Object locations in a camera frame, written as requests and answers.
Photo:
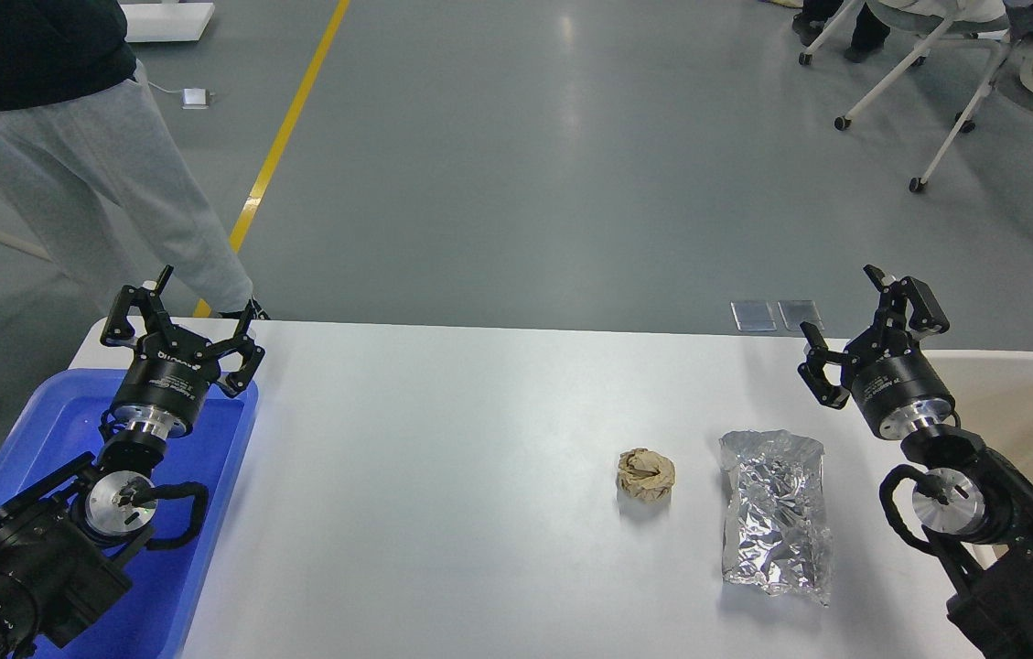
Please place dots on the white power adapter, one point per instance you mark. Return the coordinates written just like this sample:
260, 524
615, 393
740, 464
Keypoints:
195, 98

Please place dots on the right metal floor plate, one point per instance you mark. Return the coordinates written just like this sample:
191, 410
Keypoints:
795, 312

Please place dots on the metal floor plate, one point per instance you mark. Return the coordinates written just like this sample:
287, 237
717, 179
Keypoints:
753, 316
795, 312

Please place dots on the white board on floor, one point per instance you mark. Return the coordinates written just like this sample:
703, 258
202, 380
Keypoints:
167, 22

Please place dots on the crumpled brown paper ball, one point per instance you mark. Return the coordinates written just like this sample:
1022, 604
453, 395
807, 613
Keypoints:
645, 475

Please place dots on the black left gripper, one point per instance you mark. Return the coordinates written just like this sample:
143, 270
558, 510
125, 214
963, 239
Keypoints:
165, 383

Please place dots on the person in grey trousers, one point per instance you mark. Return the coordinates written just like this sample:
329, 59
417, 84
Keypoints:
78, 127

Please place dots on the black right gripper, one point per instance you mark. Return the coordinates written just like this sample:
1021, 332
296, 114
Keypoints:
894, 393

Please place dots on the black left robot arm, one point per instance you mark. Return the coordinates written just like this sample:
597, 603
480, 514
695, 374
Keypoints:
66, 539

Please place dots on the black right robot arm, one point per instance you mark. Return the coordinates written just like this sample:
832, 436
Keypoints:
955, 498

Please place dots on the silver foil bag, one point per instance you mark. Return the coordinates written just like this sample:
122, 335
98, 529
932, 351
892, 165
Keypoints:
776, 535

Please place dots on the left metal floor plate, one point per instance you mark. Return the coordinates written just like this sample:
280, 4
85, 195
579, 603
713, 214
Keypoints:
753, 316

